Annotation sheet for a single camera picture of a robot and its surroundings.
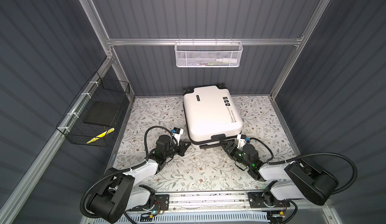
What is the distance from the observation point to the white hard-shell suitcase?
0.82 meters

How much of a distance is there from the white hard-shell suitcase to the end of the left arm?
0.11 meters

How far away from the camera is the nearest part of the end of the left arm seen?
68 centimetres
